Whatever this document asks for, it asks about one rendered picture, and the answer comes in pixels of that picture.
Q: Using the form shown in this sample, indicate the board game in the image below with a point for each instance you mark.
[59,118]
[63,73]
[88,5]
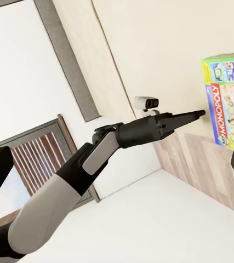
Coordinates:
[218,72]

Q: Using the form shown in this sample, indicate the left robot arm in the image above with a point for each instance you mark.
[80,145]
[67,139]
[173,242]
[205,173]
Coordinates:
[41,215]

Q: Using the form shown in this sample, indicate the bed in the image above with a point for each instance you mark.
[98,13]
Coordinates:
[111,51]

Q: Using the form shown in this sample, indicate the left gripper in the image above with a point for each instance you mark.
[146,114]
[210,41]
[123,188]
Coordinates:
[153,128]

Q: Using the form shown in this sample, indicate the fixed window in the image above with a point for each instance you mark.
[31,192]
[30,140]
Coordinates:
[37,153]

